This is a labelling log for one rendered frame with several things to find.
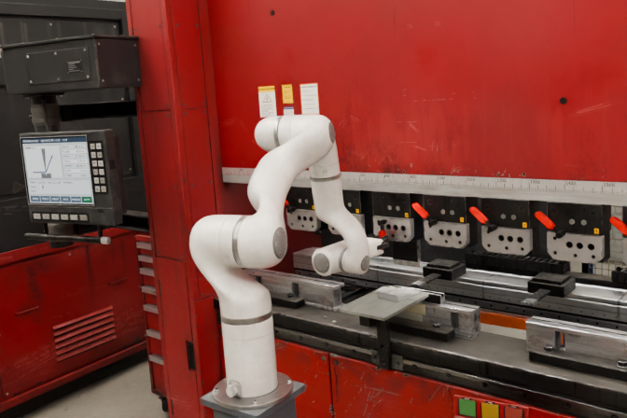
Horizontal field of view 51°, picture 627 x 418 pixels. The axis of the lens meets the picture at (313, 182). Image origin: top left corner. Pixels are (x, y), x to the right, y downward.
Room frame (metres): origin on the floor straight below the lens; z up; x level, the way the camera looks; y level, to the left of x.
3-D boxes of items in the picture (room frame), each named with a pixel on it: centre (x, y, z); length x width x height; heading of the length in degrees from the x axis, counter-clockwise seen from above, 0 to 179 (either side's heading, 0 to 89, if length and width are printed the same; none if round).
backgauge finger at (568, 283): (2.05, -0.71, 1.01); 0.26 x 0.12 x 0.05; 139
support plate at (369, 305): (2.08, -0.20, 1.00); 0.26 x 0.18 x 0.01; 139
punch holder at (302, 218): (2.47, 0.03, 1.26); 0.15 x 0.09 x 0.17; 49
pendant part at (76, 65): (2.68, 0.93, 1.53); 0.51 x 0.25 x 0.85; 63
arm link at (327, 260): (1.97, -0.05, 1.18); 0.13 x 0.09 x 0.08; 139
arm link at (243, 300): (1.50, 0.21, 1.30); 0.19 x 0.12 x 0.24; 65
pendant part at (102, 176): (2.58, 0.93, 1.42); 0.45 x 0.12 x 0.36; 63
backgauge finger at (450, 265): (2.31, -0.41, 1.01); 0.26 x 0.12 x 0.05; 139
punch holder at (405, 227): (2.21, -0.28, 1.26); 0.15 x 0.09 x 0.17; 49
